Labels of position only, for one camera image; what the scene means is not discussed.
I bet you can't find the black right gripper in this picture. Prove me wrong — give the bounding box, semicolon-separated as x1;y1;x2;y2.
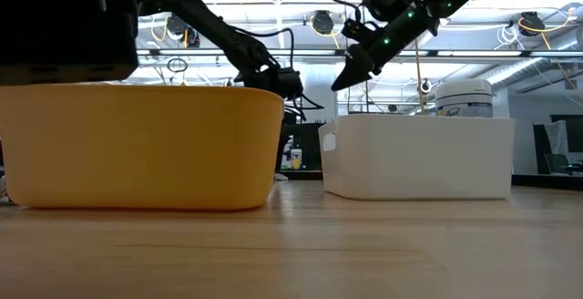
331;9;441;91

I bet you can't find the white plastic bin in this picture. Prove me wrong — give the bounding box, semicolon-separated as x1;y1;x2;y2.
317;114;516;201

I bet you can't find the white column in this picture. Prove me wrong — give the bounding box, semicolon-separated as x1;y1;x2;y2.
302;65;341;125

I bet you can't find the black cabinet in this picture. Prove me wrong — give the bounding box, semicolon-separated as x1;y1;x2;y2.
291;123;325;172

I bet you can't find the white wipes canister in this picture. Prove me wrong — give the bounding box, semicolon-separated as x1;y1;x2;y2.
435;78;494;119

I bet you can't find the ceiling light bar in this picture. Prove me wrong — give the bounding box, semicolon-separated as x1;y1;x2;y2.
136;48;583;59

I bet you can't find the yellow plastic bin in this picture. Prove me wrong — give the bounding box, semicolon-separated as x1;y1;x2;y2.
0;84;286;212

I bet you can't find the black partition panel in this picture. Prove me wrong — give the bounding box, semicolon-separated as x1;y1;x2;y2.
532;124;553;176

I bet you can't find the black office chair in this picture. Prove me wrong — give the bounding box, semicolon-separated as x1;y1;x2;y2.
544;153;583;176

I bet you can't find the black monitor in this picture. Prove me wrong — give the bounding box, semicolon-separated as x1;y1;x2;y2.
549;115;583;154

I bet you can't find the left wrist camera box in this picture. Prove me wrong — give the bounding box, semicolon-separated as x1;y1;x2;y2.
274;67;305;102

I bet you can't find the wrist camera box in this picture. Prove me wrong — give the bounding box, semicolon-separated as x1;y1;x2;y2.
274;67;305;102
341;17;373;44

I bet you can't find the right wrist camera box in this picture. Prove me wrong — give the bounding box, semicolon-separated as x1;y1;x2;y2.
341;17;373;44

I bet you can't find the black ceiling cable reel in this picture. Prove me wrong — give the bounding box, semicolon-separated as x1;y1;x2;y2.
152;14;201;49
517;11;573;52
309;10;343;50

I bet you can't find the yellow hanging cable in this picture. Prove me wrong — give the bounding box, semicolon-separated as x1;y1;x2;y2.
412;34;428;118

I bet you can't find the grey ceiling duct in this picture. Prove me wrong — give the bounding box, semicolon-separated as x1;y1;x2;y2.
482;38;583;95

